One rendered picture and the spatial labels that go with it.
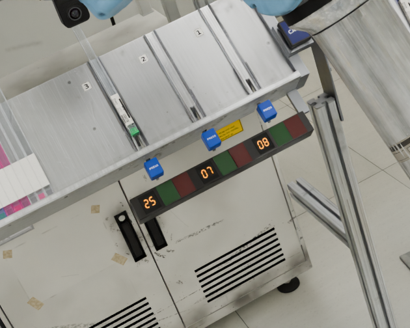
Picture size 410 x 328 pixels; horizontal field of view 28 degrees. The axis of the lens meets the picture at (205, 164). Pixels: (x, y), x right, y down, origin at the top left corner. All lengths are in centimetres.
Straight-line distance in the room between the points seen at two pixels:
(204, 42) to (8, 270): 65
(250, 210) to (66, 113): 63
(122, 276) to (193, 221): 20
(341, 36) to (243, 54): 61
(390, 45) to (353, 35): 4
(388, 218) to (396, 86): 140
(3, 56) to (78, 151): 196
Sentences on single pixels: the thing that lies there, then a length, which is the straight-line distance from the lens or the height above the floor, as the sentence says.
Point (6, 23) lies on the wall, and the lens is 329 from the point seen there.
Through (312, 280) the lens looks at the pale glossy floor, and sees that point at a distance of 211.
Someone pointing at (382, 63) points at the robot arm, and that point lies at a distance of 85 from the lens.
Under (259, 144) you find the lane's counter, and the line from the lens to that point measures 140.
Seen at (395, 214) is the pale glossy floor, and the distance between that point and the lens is 225.
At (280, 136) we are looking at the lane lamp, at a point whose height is 65.
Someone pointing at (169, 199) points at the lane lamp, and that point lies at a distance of 136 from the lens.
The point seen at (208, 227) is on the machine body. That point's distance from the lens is 186.
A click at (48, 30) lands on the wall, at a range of 332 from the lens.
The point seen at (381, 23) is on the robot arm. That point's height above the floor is 100.
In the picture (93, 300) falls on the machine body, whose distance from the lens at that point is 185.
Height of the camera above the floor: 135
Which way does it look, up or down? 30 degrees down
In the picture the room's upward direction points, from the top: 21 degrees counter-clockwise
